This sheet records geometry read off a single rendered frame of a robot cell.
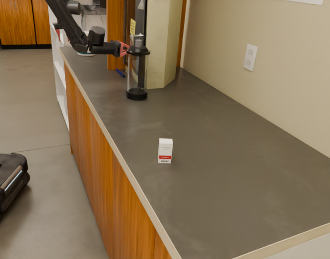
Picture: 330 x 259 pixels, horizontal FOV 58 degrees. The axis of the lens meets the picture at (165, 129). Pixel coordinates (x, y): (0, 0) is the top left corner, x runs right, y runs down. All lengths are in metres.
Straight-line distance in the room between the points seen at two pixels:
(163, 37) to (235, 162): 0.77
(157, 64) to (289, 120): 0.69
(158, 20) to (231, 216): 1.01
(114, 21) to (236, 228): 1.37
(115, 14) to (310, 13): 1.02
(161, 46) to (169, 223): 0.99
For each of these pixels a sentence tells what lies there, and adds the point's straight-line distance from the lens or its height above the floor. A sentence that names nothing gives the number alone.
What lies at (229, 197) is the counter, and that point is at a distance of 0.86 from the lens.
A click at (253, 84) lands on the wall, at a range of 1.49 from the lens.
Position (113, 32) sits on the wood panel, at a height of 1.16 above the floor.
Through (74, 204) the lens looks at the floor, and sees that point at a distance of 2.24.
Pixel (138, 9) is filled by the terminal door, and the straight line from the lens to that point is 1.56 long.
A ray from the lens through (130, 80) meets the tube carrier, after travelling 1.40.
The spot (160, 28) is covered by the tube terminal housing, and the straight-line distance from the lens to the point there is 1.51.
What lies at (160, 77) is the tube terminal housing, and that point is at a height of 1.00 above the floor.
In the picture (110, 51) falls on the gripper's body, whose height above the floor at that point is 1.14.
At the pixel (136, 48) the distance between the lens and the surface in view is 1.35.
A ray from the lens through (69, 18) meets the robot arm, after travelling 1.42.
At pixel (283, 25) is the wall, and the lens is 1.37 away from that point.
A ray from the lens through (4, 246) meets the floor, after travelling 2.08.
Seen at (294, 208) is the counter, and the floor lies 0.94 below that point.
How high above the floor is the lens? 1.47
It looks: 27 degrees down
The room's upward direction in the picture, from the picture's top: 5 degrees clockwise
